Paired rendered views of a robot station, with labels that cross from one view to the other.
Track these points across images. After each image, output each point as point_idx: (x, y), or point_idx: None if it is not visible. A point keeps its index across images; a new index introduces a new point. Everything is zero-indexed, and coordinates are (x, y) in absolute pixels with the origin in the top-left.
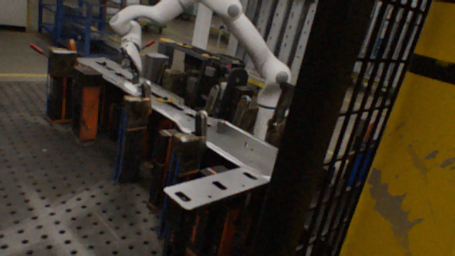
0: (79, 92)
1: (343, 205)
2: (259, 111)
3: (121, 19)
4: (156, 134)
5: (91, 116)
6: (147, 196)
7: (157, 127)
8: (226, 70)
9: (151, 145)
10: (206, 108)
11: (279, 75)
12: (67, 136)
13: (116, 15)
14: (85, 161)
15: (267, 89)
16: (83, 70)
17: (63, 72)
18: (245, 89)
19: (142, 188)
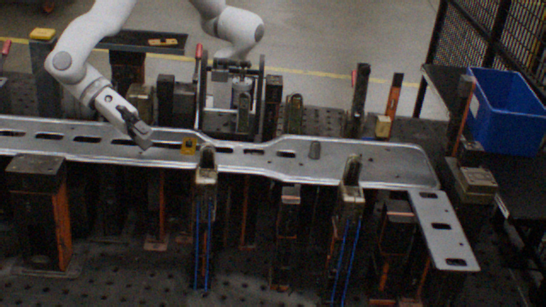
0: (37, 205)
1: (515, 176)
2: (228, 83)
3: (79, 59)
4: (186, 196)
5: (66, 228)
6: (253, 279)
7: (185, 187)
8: (248, 66)
9: (166, 212)
10: (239, 127)
11: (257, 31)
12: (25, 278)
13: (63, 54)
14: (121, 293)
15: (241, 54)
16: (31, 167)
17: None
18: (281, 82)
19: (234, 275)
